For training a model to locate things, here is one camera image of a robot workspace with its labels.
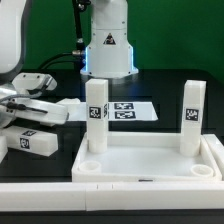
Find white obstacle bar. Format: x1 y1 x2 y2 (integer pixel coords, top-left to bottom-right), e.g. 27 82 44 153
0 181 224 212
0 136 8 163
204 134 224 180

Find black cables at base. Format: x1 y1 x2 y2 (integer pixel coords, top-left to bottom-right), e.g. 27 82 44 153
38 0 92 70

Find white desk top tray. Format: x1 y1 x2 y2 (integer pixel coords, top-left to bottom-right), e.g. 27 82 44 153
72 132 222 182

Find white front obstacle bar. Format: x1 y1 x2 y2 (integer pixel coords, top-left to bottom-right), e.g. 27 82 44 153
0 181 224 212

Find white right obstacle bar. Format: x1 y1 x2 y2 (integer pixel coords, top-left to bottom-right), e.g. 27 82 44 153
204 134 224 180

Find white left obstacle bar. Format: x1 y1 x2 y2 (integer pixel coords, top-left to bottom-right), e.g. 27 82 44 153
0 136 8 163

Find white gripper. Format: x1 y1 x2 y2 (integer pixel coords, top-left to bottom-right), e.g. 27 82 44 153
0 96 70 128

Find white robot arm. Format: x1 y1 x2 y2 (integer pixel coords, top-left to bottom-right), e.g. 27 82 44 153
0 0 138 128

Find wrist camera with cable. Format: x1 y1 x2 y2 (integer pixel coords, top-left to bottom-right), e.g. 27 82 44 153
0 73 57 103

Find white sheet with tags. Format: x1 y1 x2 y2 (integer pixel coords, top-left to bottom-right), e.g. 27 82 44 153
69 102 158 121

